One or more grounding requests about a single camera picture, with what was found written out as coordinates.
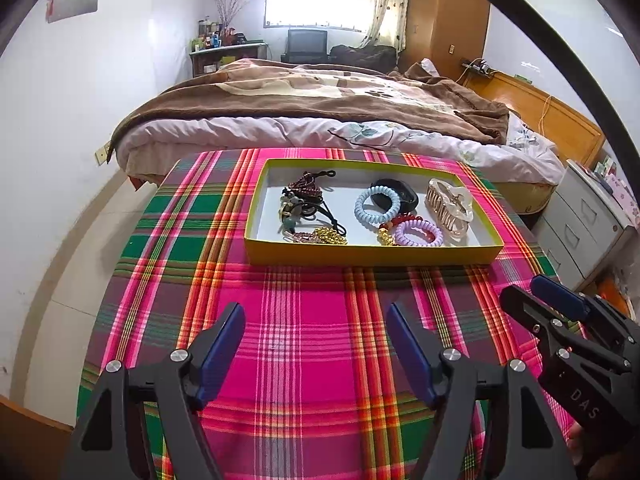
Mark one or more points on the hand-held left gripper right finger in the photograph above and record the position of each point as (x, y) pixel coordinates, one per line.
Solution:
(412, 355)

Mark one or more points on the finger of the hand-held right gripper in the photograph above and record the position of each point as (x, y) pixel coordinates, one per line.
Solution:
(560, 297)
(530, 310)

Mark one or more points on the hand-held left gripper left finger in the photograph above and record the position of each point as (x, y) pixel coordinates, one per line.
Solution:
(220, 355)

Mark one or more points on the yellow shallow box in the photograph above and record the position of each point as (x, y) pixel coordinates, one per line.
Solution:
(375, 255)

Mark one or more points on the clear hair claw clip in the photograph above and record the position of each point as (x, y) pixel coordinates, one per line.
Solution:
(447, 210)

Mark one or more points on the black wristband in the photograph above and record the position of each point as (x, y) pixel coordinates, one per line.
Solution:
(407, 195)

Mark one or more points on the red rhinestone hair clip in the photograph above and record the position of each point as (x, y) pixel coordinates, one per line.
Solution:
(307, 185)

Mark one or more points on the grey drawer cabinet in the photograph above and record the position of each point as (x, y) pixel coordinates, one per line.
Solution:
(575, 225)

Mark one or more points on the pink green plaid tablecloth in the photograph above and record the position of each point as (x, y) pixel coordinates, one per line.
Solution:
(300, 320)

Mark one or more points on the pink floral box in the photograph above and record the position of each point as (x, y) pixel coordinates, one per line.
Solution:
(625, 197)

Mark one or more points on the wooden headboard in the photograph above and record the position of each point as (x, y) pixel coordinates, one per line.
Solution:
(565, 120)

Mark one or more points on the wooden furniture edge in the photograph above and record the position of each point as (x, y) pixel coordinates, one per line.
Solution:
(25, 445)

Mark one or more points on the power strip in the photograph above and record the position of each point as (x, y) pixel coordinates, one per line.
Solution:
(477, 66)

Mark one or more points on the white pillow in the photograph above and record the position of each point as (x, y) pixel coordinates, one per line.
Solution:
(430, 67)

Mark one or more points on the brown blanket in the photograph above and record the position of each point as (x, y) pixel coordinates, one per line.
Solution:
(275, 95)

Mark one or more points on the wooden wardrobe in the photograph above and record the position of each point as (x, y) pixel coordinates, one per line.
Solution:
(450, 20)

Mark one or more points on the wooden shelf desk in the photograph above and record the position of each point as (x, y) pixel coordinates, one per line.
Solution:
(225, 55)

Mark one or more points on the dark bag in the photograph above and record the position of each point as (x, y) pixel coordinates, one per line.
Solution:
(362, 55)

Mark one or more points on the row of bottles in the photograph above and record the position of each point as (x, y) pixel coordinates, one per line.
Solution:
(215, 40)

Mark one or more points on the black television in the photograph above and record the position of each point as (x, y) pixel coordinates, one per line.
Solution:
(306, 42)

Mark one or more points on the vase of bare branches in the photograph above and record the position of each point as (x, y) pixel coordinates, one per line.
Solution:
(226, 30)

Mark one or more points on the patterned curtain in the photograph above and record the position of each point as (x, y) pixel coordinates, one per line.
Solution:
(385, 5)

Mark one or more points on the bright window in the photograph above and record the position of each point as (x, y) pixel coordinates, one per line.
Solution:
(310, 7)

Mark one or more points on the wall socket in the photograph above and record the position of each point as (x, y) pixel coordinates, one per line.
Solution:
(102, 154)

